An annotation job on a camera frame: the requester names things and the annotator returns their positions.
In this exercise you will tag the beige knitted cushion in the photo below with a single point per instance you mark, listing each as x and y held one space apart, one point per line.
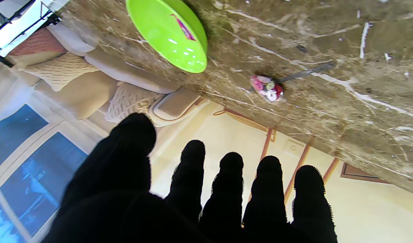
59 69
132 101

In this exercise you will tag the black light stand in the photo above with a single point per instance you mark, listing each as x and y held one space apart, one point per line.
51 19

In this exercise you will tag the black backdrop clamp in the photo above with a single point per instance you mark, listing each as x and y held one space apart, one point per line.
2 60

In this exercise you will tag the red pink candy packet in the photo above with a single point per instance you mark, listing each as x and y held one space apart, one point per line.
184 28

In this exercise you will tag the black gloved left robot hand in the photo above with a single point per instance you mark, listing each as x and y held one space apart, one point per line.
118 202

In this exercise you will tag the pink white wrapped candy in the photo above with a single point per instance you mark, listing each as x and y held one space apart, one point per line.
267 88

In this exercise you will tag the white framed window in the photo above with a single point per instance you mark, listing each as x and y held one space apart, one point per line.
34 168

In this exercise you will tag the white sheer curtain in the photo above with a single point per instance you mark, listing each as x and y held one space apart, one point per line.
7 98

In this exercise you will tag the pink knitted cushion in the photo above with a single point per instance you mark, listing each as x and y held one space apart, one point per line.
37 42

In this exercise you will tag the beige sofa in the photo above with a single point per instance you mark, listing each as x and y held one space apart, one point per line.
74 98

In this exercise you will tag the green plastic bowl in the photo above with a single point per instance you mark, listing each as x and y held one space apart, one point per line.
159 30

